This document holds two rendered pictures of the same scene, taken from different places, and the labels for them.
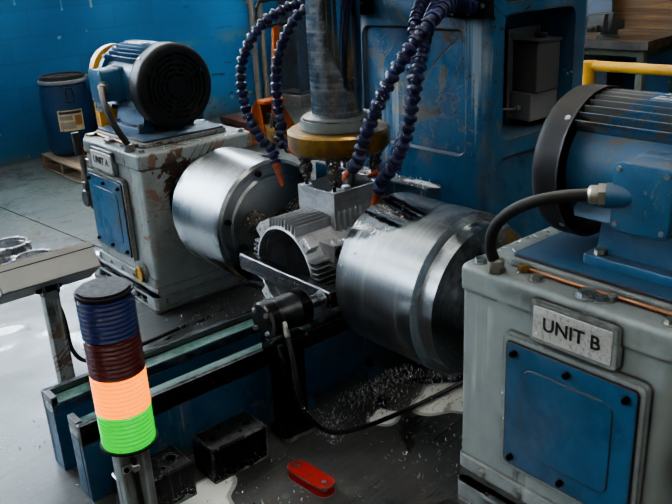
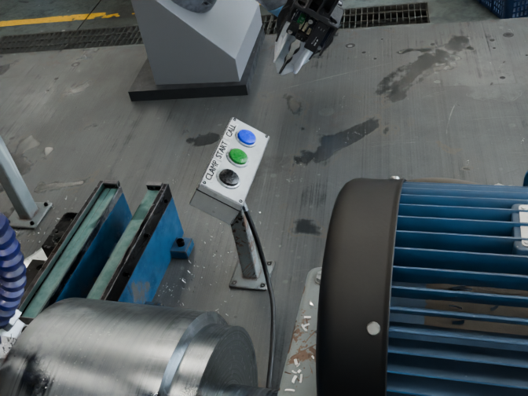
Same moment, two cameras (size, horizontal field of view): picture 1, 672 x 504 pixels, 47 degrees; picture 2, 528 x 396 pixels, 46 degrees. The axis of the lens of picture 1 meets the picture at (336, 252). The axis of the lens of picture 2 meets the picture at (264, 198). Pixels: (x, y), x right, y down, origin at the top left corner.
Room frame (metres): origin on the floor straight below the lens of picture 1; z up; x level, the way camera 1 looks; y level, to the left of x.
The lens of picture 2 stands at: (1.93, 0.15, 1.62)
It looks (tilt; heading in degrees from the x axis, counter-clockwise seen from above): 40 degrees down; 150
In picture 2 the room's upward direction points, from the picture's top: 11 degrees counter-clockwise
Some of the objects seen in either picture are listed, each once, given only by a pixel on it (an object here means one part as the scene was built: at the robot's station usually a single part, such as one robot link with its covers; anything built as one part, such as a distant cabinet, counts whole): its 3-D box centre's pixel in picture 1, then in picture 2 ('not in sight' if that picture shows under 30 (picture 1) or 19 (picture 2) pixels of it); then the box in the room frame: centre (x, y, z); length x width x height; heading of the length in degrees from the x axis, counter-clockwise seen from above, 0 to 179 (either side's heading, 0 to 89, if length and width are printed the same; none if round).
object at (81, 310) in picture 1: (107, 313); not in sight; (0.75, 0.24, 1.19); 0.06 x 0.06 x 0.04
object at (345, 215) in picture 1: (342, 200); not in sight; (1.35, -0.02, 1.11); 0.12 x 0.11 x 0.07; 129
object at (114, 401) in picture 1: (120, 387); not in sight; (0.75, 0.24, 1.10); 0.06 x 0.06 x 0.04
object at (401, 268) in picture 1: (445, 286); not in sight; (1.10, -0.17, 1.04); 0.41 x 0.25 x 0.25; 39
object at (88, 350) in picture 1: (114, 351); not in sight; (0.75, 0.24, 1.14); 0.06 x 0.06 x 0.04
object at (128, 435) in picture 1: (126, 423); not in sight; (0.75, 0.24, 1.05); 0.06 x 0.06 x 0.04
